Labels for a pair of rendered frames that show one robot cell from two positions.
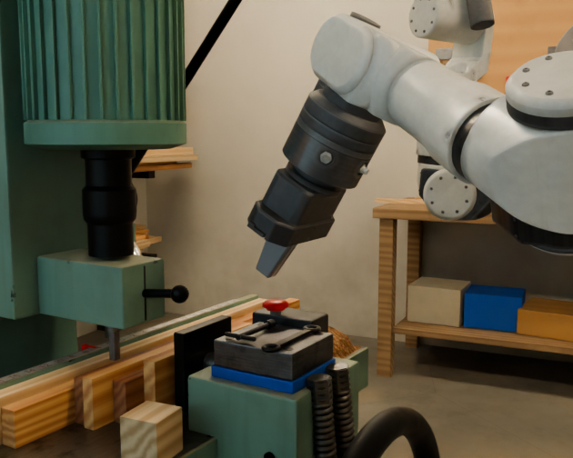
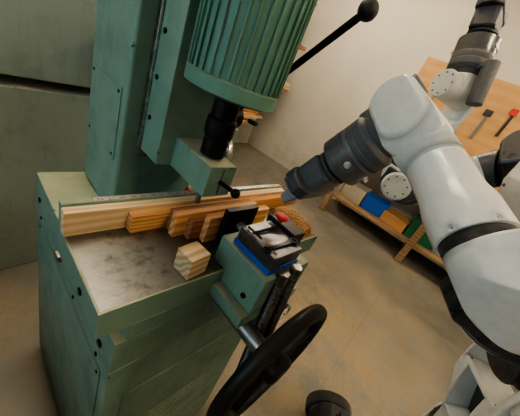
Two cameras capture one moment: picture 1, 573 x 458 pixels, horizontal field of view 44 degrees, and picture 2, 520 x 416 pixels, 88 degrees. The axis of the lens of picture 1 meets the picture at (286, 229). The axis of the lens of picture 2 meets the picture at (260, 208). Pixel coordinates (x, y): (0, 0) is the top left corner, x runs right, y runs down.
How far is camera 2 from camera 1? 0.29 m
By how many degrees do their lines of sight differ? 20
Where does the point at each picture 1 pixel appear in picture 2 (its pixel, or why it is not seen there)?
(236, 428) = (234, 272)
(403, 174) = not seen: hidden behind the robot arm
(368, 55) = (418, 122)
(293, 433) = (257, 294)
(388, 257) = not seen: hidden behind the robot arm
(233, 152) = (305, 93)
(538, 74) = not seen: outside the picture
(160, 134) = (258, 104)
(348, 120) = (374, 150)
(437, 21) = (449, 91)
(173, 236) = (267, 118)
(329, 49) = (389, 99)
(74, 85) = (218, 51)
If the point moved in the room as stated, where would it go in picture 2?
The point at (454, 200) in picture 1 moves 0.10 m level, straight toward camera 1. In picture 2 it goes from (396, 190) to (396, 200)
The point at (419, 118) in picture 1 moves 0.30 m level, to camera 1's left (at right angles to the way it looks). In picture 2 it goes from (431, 193) to (176, 77)
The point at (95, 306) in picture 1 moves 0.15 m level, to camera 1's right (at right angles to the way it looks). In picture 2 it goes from (193, 178) to (259, 209)
